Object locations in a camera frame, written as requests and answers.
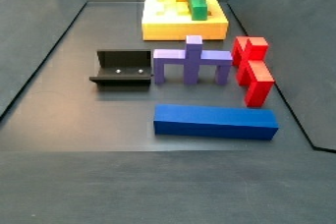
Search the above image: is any green rectangular block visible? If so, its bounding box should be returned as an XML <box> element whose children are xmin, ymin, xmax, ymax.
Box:
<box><xmin>188</xmin><ymin>0</ymin><xmax>208</xmax><ymax>21</ymax></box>

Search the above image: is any blue rectangular block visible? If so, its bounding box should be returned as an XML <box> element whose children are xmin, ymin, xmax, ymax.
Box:
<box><xmin>154</xmin><ymin>104</ymin><xmax>279</xmax><ymax>140</ymax></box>

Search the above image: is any purple comb-shaped block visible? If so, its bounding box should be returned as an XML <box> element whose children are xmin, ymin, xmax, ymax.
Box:
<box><xmin>154</xmin><ymin>35</ymin><xmax>232</xmax><ymax>85</ymax></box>

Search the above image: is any yellow slotted board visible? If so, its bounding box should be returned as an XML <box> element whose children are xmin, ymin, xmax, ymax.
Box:
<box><xmin>142</xmin><ymin>0</ymin><xmax>228</xmax><ymax>40</ymax></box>

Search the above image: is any black angle bracket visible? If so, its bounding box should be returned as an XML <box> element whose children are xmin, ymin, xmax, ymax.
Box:
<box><xmin>90</xmin><ymin>49</ymin><xmax>152</xmax><ymax>84</ymax></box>

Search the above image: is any red stepped block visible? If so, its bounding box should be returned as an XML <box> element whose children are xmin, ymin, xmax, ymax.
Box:
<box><xmin>231</xmin><ymin>36</ymin><xmax>275</xmax><ymax>107</ymax></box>

